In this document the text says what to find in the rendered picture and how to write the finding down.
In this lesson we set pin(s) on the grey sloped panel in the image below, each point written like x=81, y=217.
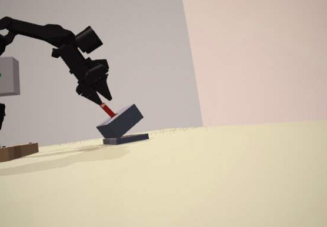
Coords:
x=114, y=128

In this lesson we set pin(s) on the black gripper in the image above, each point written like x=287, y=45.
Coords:
x=90, y=80

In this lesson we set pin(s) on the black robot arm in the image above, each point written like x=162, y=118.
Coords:
x=66, y=41

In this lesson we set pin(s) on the red peg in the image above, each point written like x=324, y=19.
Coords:
x=107, y=110

